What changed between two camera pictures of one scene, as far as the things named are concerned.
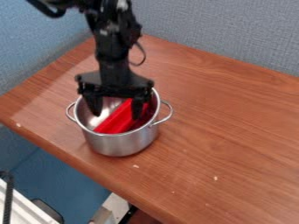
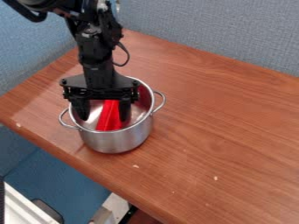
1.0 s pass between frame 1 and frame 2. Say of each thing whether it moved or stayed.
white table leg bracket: stayed
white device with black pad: stayed
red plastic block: moved
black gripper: moved
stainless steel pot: moved
